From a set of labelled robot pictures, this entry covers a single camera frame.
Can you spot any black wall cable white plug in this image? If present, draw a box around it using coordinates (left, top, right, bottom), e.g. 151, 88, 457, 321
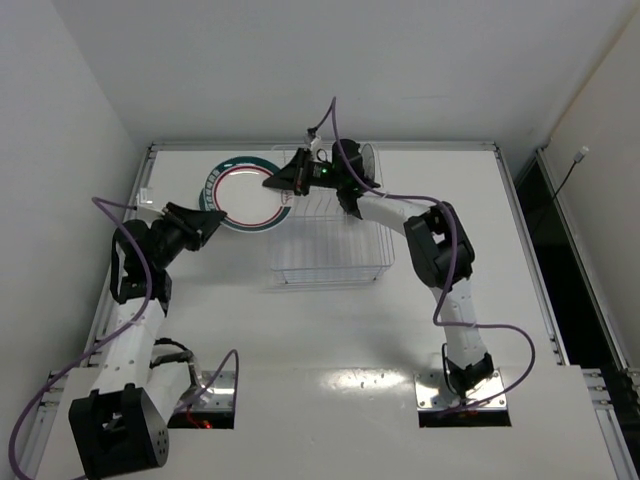
531, 145, 590, 237

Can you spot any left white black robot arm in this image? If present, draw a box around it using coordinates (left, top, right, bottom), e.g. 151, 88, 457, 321
68, 203, 226, 479

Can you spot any green red rimmed plate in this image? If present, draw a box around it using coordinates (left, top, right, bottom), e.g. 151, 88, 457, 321
198, 189, 217, 211
203, 156, 294, 233

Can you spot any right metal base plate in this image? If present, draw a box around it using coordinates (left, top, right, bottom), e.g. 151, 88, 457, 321
414, 370, 508, 411

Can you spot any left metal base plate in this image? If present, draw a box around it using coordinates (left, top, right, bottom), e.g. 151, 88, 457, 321
174, 371, 235, 414

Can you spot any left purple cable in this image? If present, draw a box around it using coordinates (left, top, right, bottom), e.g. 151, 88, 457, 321
7, 197, 240, 480

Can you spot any white plate with dark rim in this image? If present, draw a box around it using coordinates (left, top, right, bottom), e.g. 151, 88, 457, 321
360, 143, 376, 184

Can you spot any metal base plate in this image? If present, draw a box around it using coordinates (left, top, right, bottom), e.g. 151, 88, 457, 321
414, 370, 508, 411
174, 371, 235, 414

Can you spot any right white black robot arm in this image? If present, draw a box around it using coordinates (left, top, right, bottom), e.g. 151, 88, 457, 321
263, 140, 494, 399

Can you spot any white wire dish rack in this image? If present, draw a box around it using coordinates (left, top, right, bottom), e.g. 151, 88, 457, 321
268, 187, 395, 288

